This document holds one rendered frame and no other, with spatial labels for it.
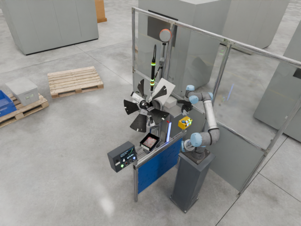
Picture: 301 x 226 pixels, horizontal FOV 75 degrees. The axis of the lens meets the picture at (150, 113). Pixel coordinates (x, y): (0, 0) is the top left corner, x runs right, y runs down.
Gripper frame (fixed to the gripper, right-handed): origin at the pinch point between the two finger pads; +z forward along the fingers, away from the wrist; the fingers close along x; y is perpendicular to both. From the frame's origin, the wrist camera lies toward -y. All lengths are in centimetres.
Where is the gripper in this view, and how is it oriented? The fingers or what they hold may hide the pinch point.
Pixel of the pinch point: (183, 114)
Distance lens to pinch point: 212.9
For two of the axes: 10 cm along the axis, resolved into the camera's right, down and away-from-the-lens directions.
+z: -0.5, 7.7, 6.4
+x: 7.5, -4.0, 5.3
